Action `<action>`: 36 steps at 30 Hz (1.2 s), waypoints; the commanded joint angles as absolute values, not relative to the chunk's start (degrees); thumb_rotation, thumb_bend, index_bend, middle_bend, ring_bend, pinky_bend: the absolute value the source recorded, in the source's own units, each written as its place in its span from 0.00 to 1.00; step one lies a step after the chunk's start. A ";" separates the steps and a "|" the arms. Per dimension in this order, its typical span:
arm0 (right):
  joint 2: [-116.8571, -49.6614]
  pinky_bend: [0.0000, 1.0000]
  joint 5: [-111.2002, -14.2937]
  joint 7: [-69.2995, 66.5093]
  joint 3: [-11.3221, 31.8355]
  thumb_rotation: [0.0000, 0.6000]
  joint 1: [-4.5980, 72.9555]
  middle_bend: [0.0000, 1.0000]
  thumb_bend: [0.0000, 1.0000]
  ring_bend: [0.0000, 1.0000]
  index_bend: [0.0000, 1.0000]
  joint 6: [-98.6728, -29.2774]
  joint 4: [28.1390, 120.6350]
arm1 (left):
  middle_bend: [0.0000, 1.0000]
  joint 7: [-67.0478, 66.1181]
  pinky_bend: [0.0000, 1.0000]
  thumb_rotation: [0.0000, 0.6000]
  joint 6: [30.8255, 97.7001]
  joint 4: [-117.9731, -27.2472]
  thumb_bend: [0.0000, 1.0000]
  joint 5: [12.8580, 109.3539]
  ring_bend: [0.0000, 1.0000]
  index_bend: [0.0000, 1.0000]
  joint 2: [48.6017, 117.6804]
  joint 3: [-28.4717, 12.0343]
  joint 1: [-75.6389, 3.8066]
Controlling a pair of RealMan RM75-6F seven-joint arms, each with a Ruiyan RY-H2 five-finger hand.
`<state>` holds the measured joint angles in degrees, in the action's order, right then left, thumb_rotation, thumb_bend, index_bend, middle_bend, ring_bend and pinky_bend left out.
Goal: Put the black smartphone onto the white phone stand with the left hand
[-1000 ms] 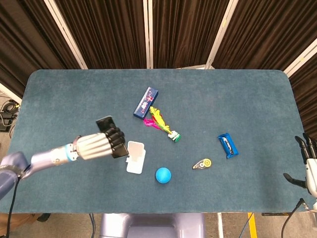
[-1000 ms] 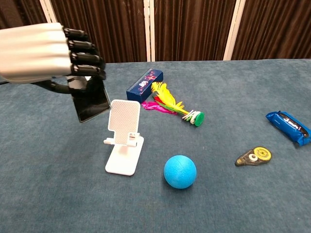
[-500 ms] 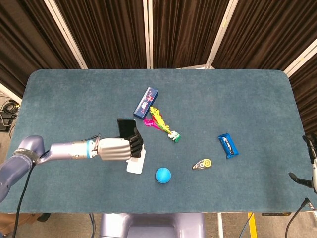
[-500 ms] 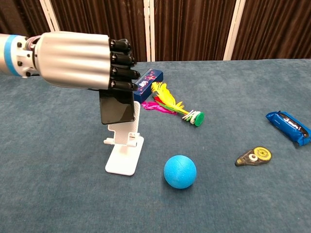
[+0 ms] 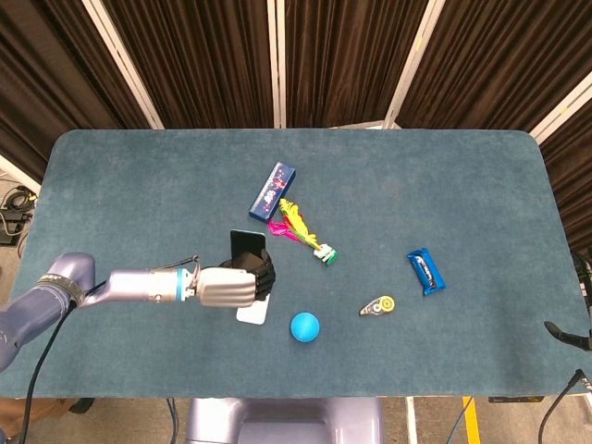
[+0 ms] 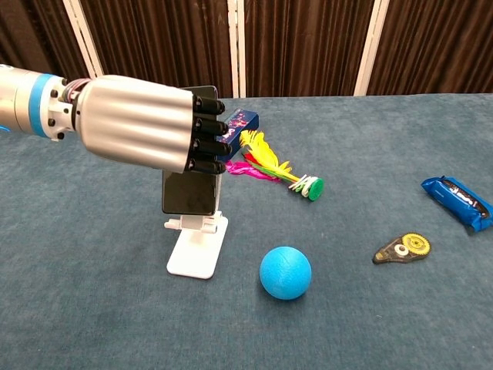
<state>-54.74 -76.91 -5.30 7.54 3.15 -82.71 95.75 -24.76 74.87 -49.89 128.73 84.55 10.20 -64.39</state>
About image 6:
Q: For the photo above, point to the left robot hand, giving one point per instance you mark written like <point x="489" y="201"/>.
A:
<point x="135" y="119"/>

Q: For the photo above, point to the black smartphone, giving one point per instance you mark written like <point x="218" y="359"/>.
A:
<point x="190" y="192"/>

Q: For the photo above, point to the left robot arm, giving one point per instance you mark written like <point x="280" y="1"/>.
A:
<point x="27" y="100"/>

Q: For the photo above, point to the white plastic piece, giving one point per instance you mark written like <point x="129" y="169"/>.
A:
<point x="196" y="246"/>

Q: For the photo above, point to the brown pleated screen panel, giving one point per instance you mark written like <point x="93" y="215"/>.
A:
<point x="34" y="34"/>
<point x="304" y="46"/>
<point x="435" y="46"/>
<point x="161" y="42"/>

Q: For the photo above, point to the dark blue patterned box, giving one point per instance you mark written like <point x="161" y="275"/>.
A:
<point x="242" y="123"/>

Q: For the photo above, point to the colourful feather shuttlecock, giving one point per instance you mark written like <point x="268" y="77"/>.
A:
<point x="269" y="162"/>

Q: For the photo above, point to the blue ball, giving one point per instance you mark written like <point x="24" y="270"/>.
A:
<point x="285" y="273"/>

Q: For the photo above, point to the blue felt table cloth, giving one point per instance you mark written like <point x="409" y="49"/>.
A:
<point x="346" y="308"/>

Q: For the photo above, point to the correction tape dispenser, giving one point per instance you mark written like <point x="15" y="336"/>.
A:
<point x="404" y="248"/>

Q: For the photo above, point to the blue cookie snack pack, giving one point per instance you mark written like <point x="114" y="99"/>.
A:
<point x="458" y="200"/>

